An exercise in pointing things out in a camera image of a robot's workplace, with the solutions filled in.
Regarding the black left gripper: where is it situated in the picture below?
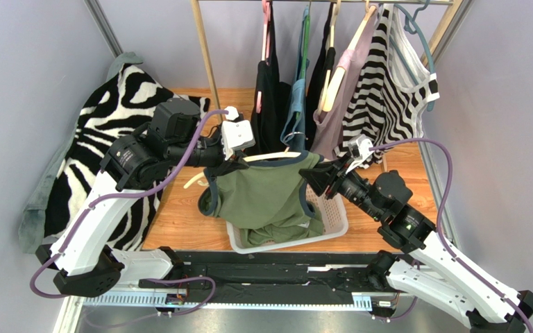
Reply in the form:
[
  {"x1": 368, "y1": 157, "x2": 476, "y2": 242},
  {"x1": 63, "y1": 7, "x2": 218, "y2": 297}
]
[{"x1": 168, "y1": 131, "x2": 251, "y2": 182}]

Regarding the cream plastic hanger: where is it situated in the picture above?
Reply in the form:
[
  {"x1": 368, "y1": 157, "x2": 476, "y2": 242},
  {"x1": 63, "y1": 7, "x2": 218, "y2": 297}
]
[{"x1": 183, "y1": 130, "x2": 300, "y2": 189}]

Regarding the green tank top navy trim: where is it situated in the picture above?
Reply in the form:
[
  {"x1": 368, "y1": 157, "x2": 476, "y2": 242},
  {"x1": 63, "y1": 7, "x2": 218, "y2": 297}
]
[{"x1": 198, "y1": 151, "x2": 325, "y2": 248}]

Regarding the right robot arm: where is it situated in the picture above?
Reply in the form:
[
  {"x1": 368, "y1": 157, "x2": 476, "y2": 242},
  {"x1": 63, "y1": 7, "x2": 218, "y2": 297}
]
[{"x1": 299, "y1": 160, "x2": 533, "y2": 332}]

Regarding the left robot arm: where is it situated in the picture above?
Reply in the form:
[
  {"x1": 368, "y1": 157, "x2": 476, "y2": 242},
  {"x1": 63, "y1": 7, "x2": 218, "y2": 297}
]
[{"x1": 36, "y1": 98, "x2": 254, "y2": 298}]

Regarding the blue ribbed tank top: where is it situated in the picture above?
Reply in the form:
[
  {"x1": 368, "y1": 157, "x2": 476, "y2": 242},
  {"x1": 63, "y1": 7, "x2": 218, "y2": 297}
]
[{"x1": 280, "y1": 6, "x2": 312, "y2": 153}]

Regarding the lilac ribbed tank top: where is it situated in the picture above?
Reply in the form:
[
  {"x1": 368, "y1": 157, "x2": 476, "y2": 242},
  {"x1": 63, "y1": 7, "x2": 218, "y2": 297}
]
[{"x1": 310, "y1": 6, "x2": 378, "y2": 160}]

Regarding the black white striped tank top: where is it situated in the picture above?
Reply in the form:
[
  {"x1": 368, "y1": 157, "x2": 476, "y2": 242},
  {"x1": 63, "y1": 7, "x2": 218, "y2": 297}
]
[{"x1": 332, "y1": 4, "x2": 440, "y2": 168}]

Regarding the wooden hanger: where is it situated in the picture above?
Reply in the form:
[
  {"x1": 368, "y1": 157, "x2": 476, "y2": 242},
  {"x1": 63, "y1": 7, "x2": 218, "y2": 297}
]
[{"x1": 316, "y1": 1, "x2": 377, "y2": 115}]

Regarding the green hanger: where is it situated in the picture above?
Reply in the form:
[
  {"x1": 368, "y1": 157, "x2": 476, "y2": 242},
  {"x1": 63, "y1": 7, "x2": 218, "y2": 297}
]
[{"x1": 295, "y1": 4, "x2": 311, "y2": 80}]

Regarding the pink hanger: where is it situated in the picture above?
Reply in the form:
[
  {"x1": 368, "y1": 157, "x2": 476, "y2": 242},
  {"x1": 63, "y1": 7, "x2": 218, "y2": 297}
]
[{"x1": 255, "y1": 0, "x2": 271, "y2": 114}]

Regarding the white perforated plastic basket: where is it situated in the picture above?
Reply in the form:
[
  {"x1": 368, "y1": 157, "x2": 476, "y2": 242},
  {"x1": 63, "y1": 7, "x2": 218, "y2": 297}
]
[{"x1": 226, "y1": 186, "x2": 349, "y2": 255}]

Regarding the zebra print blanket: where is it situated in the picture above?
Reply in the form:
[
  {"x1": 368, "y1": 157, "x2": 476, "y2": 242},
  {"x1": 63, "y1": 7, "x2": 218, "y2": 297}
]
[{"x1": 44, "y1": 64, "x2": 210, "y2": 251}]

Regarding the wooden clothes rack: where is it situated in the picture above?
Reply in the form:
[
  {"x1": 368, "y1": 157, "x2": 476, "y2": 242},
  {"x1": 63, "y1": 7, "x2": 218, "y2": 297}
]
[{"x1": 190, "y1": 0, "x2": 473, "y2": 109}]

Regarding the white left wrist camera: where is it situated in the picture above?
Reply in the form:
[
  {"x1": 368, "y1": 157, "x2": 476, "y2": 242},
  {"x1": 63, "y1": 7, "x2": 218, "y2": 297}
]
[{"x1": 221, "y1": 106, "x2": 255, "y2": 160}]

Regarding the black mounting rail base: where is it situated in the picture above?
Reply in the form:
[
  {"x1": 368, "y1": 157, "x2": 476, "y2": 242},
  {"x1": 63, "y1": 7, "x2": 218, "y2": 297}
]
[{"x1": 76, "y1": 249, "x2": 452, "y2": 320}]

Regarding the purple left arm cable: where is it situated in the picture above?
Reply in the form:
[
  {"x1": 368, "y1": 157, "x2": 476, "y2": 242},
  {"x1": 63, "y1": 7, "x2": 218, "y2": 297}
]
[{"x1": 29, "y1": 108, "x2": 230, "y2": 299}]

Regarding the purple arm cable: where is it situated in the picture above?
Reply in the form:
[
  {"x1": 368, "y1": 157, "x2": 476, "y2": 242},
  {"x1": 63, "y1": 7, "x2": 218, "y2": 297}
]
[
  {"x1": 29, "y1": 108, "x2": 230, "y2": 299},
  {"x1": 370, "y1": 137, "x2": 533, "y2": 333}
]

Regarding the teal wire hanger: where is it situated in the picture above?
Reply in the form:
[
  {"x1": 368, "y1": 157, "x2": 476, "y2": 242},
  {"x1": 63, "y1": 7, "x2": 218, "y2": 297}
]
[{"x1": 391, "y1": 0, "x2": 436, "y2": 112}]

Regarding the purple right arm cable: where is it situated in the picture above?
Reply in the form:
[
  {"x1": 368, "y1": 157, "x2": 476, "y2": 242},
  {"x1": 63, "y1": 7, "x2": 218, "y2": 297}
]
[{"x1": 370, "y1": 137, "x2": 533, "y2": 333}]

